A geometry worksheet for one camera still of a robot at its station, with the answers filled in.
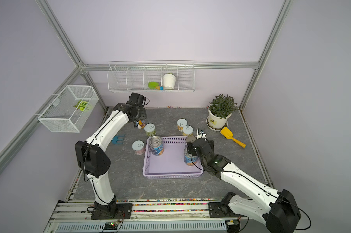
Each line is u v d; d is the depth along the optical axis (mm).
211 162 571
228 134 1030
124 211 744
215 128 1052
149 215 734
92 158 486
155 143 876
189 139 897
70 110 829
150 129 1015
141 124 930
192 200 789
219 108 956
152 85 992
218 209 739
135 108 680
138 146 913
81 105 803
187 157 826
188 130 999
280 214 385
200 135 668
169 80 923
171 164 906
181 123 1044
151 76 995
